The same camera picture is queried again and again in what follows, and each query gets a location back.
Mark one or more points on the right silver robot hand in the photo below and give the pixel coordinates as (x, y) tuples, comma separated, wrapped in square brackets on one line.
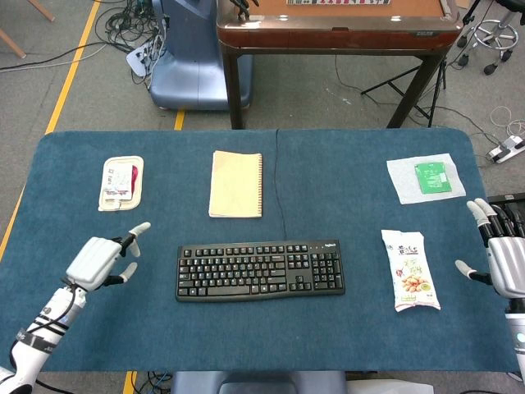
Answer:
[(507, 262)]

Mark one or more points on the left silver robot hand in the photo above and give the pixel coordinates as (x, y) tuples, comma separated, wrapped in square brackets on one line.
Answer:
[(98, 262)]

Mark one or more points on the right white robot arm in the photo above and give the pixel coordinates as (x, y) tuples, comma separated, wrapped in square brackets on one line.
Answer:
[(517, 332)]

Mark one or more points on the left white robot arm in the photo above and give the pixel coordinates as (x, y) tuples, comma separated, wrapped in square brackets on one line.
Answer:
[(41, 336)]

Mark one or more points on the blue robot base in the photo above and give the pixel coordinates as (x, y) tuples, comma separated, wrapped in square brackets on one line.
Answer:
[(193, 61)]

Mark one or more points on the black computer keyboard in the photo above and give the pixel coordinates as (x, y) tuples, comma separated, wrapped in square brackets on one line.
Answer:
[(260, 271)]

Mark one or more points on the cream pouch with cards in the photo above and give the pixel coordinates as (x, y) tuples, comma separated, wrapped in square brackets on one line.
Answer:
[(120, 183)]

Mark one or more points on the white peanut snack bag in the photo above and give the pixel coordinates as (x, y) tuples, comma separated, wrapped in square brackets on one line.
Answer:
[(410, 271)]

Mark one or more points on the green sachet packet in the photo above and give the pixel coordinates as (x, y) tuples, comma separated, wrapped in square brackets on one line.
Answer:
[(433, 177)]

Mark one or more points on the white power strip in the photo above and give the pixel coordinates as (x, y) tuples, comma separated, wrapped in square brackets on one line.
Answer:
[(507, 149)]

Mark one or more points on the white cloth napkin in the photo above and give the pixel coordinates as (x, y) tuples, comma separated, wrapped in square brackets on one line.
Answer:
[(404, 180)]

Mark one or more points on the yellow spiral notebook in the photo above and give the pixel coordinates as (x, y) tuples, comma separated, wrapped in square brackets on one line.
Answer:
[(236, 184)]

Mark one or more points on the blue felt table mat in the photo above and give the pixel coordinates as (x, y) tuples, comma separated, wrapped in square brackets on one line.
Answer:
[(262, 328)]

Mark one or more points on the black tripod stand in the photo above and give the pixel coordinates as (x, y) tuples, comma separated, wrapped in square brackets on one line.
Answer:
[(414, 90)]

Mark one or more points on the blue grey robot torso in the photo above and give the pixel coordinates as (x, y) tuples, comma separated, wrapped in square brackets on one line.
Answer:
[(262, 383)]

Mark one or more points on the grey power strip with plugs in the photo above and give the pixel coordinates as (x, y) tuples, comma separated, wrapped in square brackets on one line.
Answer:
[(143, 55)]

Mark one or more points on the rolling stool chrome base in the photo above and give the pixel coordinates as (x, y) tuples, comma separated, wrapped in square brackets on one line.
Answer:
[(492, 37)]

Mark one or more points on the wooden furniture leg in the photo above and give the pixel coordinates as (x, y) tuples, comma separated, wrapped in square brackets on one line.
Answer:
[(16, 28)]

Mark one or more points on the brown mahjong table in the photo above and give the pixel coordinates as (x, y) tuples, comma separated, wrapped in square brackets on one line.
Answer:
[(336, 28)]

